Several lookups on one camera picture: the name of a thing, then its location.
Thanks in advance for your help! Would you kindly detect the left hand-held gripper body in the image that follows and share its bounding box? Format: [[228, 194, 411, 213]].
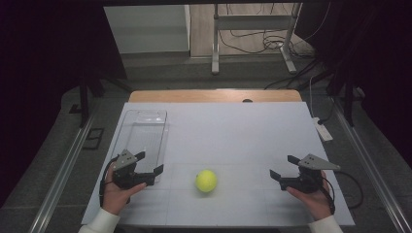
[[112, 149, 156, 190]]

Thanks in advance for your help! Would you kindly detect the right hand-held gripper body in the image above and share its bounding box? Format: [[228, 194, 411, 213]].
[[279, 153, 342, 194]]

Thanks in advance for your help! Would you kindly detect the clear plastic container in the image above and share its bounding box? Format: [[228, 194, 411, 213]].
[[111, 109, 169, 183]]

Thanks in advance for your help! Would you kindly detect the yellow tennis ball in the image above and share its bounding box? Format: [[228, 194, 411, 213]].
[[194, 169, 218, 194]]

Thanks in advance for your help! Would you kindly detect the person's right hand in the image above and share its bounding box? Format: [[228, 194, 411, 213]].
[[286, 170, 334, 222]]

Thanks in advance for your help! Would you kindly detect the person's left hand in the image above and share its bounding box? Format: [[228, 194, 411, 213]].
[[101, 164, 148, 216]]

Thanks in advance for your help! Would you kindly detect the white power strip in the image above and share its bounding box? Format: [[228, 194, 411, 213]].
[[311, 116, 334, 143]]

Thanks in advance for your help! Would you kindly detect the black stand leg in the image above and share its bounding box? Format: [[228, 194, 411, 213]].
[[326, 74, 364, 127], [69, 74, 130, 128]]

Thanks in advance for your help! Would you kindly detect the wooden table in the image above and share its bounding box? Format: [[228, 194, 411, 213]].
[[128, 89, 303, 104]]

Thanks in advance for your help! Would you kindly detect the dark curtain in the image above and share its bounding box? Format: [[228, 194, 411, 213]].
[[0, 0, 128, 208], [295, 0, 412, 169]]

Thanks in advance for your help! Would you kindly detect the white cabinet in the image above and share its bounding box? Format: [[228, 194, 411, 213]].
[[104, 4, 191, 54]]

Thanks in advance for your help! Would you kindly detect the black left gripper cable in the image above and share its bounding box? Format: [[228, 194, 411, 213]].
[[98, 154, 120, 208]]

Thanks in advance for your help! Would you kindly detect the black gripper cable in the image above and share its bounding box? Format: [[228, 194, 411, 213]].
[[98, 154, 120, 208], [324, 170, 364, 216]]

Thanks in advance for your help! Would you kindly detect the black rectangular floor frame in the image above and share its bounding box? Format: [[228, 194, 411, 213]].
[[82, 127, 105, 150]]

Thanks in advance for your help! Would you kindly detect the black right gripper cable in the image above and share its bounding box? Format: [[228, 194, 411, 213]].
[[324, 170, 364, 216]]

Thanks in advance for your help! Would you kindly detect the black plug cable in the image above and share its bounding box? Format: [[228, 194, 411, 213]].
[[317, 96, 336, 125]]

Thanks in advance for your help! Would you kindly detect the aluminium floor rail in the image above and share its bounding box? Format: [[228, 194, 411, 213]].
[[27, 116, 95, 233], [331, 96, 412, 233]]

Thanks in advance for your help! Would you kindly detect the white power strip cable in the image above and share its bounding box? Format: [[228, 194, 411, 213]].
[[308, 76, 317, 119]]

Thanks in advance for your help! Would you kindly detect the tangle of black floor cables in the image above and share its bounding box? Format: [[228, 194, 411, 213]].
[[218, 3, 325, 91]]

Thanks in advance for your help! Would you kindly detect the white metal stand frame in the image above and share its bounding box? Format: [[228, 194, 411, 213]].
[[211, 3, 303, 76]]

